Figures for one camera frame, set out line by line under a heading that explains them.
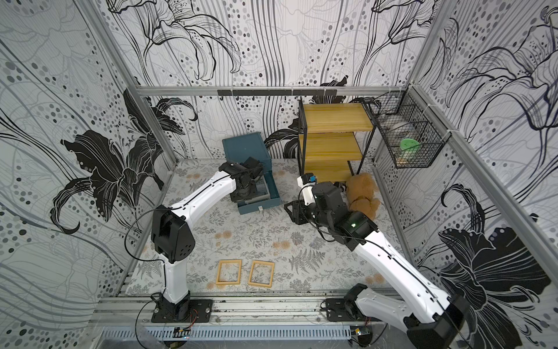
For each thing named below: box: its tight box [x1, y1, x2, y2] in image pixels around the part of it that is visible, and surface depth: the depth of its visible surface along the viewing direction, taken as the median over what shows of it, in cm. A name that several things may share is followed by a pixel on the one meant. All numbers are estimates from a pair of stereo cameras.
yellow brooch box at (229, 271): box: [215, 258, 242, 286], surface depth 83 cm
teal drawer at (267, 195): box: [237, 170, 282, 215], surface depth 90 cm
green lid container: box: [399, 138, 421, 160], surface depth 80 cm
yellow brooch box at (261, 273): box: [247, 260, 275, 288], surface depth 82 cm
